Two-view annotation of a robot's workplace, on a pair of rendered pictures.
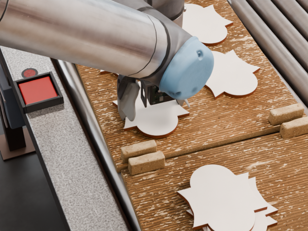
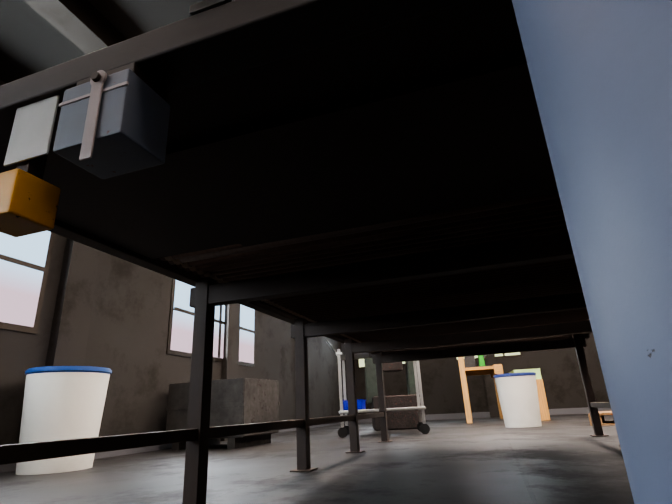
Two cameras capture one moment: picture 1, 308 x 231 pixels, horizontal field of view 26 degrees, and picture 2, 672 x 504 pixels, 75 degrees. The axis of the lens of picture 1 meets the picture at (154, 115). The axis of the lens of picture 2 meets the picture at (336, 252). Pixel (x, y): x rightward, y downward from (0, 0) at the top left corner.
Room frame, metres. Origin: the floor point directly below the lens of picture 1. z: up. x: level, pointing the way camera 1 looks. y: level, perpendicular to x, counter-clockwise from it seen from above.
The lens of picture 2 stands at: (0.40, 0.53, 0.31)
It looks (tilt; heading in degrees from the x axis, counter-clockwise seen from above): 20 degrees up; 310
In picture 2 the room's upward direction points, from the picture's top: 3 degrees counter-clockwise
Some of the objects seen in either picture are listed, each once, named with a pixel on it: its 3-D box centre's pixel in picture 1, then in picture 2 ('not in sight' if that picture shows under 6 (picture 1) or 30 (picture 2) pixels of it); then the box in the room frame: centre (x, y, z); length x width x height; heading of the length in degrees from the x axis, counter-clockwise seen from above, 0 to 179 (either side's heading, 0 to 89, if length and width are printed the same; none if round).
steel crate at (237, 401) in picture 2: not in sight; (224, 413); (4.79, -2.58, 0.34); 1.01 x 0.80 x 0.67; 23
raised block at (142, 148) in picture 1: (138, 151); not in sight; (0.72, 0.03, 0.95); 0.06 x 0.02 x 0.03; 109
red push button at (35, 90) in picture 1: (38, 92); not in sight; (0.89, 0.21, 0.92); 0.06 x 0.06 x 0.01; 22
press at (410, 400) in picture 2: not in sight; (389, 340); (4.47, -5.46, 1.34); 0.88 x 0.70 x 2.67; 23
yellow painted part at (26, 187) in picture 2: not in sight; (25, 163); (1.24, 0.37, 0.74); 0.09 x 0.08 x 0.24; 22
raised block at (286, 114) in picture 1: (286, 114); not in sight; (0.81, -0.23, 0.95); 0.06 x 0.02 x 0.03; 109
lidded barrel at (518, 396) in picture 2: not in sight; (518, 399); (2.62, -5.59, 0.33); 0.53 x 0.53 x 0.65
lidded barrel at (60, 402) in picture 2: not in sight; (63, 418); (4.26, -0.77, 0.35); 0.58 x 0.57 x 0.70; 23
